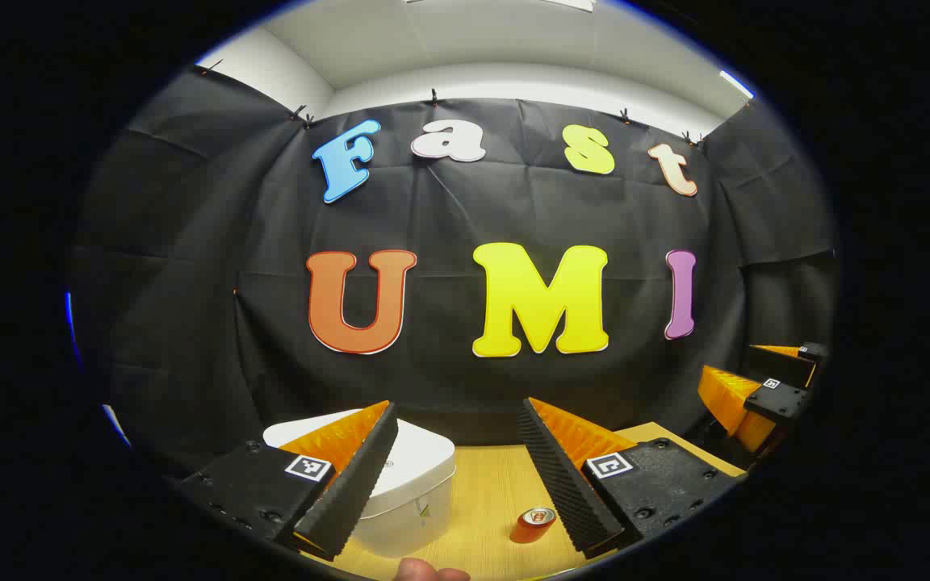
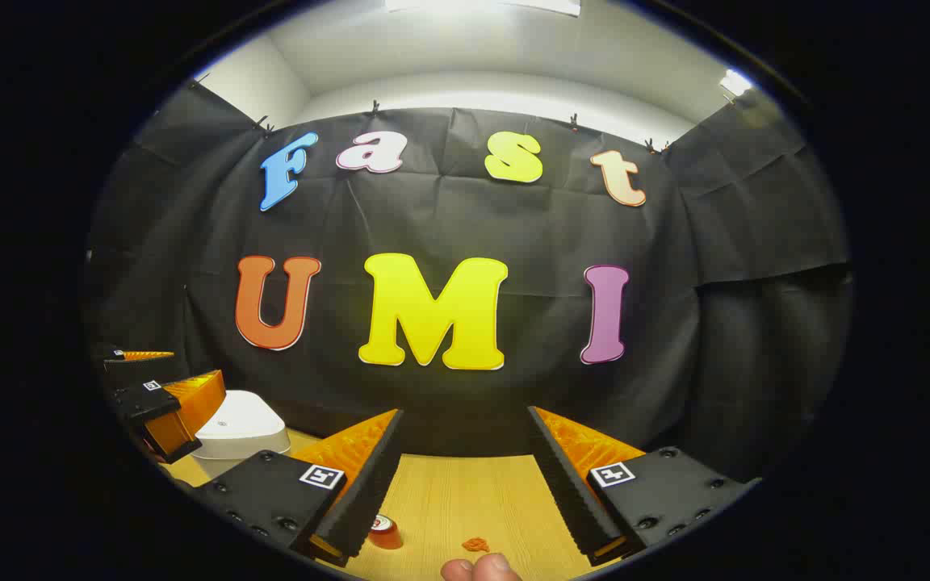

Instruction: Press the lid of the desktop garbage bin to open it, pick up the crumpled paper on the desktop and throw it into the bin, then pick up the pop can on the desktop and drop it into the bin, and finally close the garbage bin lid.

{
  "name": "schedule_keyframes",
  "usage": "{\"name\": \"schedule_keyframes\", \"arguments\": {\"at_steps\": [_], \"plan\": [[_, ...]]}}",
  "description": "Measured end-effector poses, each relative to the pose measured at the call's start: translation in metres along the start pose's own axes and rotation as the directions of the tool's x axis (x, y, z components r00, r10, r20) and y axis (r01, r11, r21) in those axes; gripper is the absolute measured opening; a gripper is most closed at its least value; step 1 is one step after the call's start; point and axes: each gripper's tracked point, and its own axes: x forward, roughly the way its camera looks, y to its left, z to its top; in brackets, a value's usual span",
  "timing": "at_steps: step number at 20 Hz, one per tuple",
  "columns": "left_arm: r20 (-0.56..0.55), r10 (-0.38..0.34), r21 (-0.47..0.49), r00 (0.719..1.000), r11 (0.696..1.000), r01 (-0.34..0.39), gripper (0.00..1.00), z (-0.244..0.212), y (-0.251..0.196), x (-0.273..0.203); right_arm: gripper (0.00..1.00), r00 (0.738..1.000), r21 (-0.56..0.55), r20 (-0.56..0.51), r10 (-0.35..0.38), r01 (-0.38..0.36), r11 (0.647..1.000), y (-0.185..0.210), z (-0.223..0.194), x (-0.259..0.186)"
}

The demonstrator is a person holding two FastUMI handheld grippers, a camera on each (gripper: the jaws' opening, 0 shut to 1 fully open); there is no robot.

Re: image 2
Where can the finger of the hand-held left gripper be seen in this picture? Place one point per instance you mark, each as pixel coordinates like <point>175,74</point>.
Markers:
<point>146,399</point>
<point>146,355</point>

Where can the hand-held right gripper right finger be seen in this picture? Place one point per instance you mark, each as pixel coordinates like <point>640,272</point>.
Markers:
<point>566,492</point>

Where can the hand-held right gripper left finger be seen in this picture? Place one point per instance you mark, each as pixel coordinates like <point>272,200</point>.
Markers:
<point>372,492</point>

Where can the red pop can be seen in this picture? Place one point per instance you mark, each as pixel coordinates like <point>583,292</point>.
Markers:
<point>386,534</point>

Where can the white desktop garbage bin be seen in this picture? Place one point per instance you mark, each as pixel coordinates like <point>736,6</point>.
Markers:
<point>243,424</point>

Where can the orange paper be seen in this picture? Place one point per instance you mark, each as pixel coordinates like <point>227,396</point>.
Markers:
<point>475,545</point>

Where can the wooden desktop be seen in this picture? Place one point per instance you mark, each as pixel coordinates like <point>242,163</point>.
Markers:
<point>465,500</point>

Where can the black backdrop cloth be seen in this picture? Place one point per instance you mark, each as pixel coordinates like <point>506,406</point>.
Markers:
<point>529,234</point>

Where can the ceiling light panel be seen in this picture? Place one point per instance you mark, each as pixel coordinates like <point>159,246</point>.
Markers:
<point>481,5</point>
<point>735,81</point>

